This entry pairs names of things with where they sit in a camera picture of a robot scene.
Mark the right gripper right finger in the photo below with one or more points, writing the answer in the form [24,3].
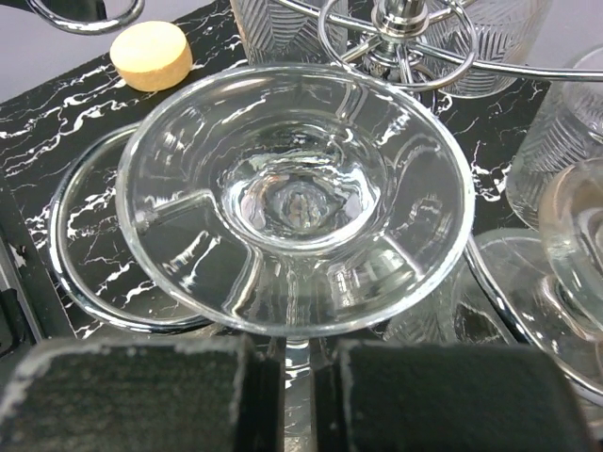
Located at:
[375,396]

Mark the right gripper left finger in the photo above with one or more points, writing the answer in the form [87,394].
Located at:
[167,394]

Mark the clear wine glass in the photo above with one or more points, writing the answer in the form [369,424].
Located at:
[295,201]

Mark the ribbed stemmed glass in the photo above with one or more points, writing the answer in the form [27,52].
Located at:
[567,128]
[456,311]

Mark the chrome wine glass rack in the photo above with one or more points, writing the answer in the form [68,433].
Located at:
[389,42]

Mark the yellow round sponge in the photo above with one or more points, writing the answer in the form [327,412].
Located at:
[151,56]

